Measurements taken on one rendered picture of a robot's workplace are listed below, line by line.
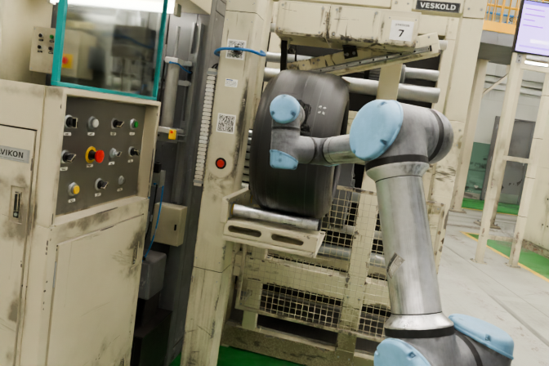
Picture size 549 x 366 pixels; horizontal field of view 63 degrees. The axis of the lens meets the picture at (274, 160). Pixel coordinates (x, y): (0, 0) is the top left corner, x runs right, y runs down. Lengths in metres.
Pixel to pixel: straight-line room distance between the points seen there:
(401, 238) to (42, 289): 0.97
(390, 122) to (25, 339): 1.13
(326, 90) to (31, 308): 1.12
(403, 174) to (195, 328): 1.36
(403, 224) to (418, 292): 0.12
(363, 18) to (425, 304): 1.42
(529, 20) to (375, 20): 3.74
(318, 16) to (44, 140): 1.23
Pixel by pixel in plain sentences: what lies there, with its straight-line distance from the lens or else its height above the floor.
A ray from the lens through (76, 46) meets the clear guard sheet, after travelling 1.36.
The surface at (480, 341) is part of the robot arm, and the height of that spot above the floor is 0.94.
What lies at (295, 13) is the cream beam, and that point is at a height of 1.73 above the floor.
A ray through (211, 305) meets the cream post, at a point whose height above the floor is 0.47.
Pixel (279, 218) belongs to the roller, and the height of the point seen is 0.90.
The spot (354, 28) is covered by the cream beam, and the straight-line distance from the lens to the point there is 2.00.
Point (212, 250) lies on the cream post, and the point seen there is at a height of 0.70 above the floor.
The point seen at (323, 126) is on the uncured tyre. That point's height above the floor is 1.26.
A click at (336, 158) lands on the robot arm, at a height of 1.19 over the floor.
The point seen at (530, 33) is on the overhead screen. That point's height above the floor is 2.54.
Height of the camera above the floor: 1.27
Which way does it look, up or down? 5 degrees down
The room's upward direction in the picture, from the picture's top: 8 degrees clockwise
